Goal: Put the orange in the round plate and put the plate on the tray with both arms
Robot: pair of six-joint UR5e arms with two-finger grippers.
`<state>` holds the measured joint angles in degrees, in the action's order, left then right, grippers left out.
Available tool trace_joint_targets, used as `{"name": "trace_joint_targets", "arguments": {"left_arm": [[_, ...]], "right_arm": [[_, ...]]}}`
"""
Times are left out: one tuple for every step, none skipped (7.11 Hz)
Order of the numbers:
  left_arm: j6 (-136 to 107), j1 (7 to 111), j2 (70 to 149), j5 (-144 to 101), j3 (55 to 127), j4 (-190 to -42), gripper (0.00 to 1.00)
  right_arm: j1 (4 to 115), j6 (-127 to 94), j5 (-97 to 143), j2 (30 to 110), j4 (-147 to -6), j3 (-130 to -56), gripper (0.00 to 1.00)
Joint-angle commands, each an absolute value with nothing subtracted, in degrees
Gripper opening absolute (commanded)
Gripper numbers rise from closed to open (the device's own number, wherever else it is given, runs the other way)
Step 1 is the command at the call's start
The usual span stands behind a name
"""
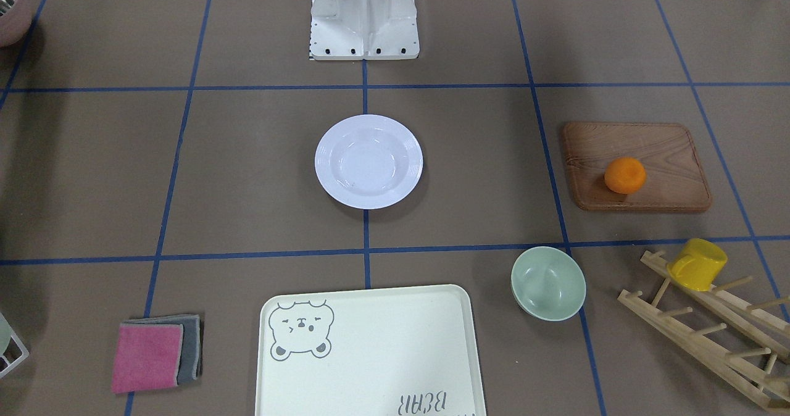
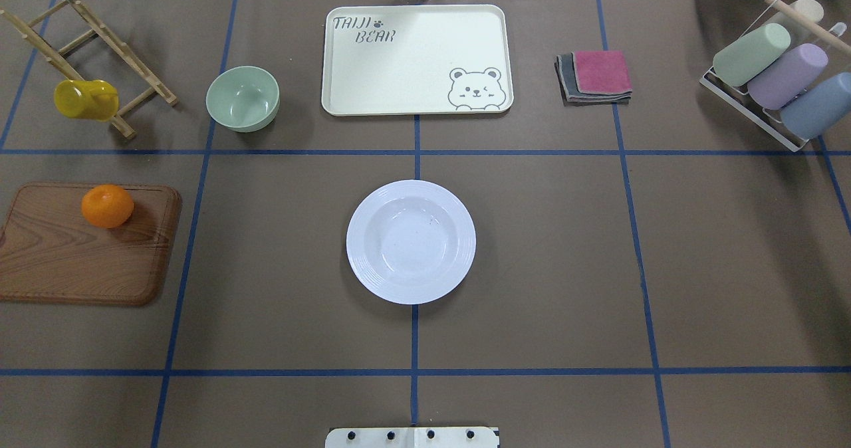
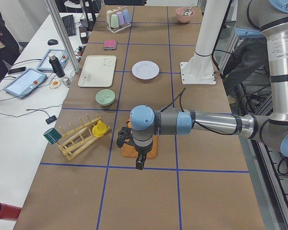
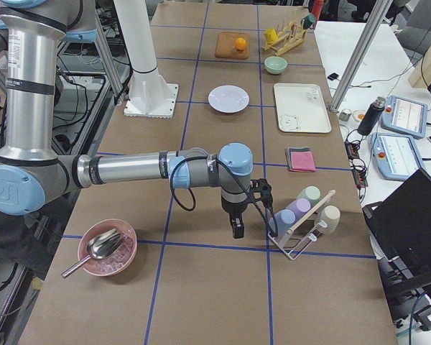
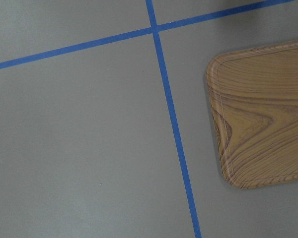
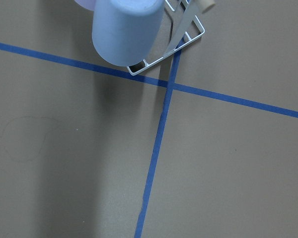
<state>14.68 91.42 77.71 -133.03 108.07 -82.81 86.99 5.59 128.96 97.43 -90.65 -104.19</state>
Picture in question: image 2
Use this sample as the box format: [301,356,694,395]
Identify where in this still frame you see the white round plate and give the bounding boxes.
[344,179,477,305]

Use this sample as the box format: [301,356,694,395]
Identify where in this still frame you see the orange fruit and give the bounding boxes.
[81,184,136,228]

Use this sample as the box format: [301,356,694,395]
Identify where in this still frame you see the cream bear serving tray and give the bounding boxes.
[321,5,514,117]

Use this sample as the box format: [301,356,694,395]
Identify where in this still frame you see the grey folded cloth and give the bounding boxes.
[556,52,633,104]

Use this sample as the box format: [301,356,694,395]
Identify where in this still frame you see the green ceramic bowl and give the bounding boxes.
[205,66,280,133]

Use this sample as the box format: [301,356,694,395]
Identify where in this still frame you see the pink folded cloth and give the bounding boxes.
[572,51,633,96]

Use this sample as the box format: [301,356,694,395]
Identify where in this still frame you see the yellow mug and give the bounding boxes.
[53,80,120,122]

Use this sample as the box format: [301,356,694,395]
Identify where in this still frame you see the green cup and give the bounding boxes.
[712,23,791,87]

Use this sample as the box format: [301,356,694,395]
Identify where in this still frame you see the purple cup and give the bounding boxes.
[747,43,828,110]

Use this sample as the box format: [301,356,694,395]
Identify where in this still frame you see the wooden cutting board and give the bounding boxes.
[1,181,182,306]

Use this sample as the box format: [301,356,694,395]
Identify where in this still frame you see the blue cup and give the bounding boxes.
[781,72,850,140]

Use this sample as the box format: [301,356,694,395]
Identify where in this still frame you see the cream cup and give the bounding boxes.
[790,0,824,24]

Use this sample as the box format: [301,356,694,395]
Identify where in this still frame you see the wooden mug drying rack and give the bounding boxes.
[2,0,178,141]

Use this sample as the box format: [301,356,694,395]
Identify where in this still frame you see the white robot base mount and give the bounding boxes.
[324,426,501,447]

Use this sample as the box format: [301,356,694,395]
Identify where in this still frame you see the white wire cup rack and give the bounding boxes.
[700,0,849,152]

